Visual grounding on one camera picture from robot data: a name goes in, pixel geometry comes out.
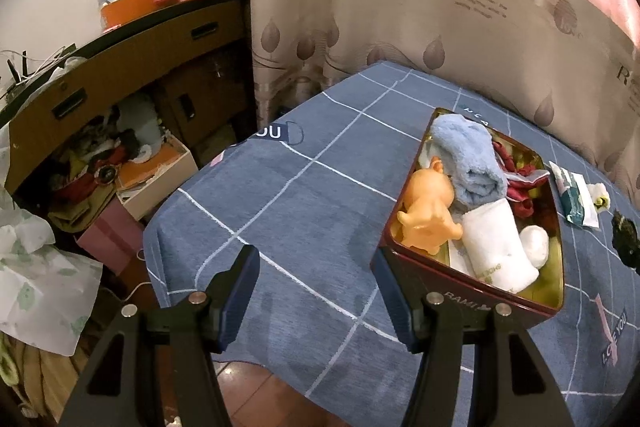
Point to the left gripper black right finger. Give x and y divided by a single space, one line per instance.
512 384

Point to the white towel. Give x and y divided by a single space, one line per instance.
494 248

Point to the red grey fabric pouch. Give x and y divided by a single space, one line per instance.
524 183

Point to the beige leaf print curtain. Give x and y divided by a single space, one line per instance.
570 66

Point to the light blue towel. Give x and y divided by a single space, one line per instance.
468 157

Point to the white green patterned cloth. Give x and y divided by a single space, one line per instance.
47 295

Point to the white round ball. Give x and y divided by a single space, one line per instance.
535 241

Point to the black small object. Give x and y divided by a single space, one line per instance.
625 241

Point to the green white tissue pack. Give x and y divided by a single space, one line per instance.
575 198

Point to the pink box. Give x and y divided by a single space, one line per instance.
114 238

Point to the blue checked tablecloth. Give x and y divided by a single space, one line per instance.
312 193

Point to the brown wooden cabinet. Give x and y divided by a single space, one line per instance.
120 63

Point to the red gold metal tin box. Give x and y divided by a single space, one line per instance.
451 269

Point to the orange rubber pig toy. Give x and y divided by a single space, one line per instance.
425 219

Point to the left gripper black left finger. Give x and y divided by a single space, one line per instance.
119 385

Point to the white cardboard box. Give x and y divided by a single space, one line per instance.
141 187

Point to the white yellow small plush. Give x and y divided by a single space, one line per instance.
599 195

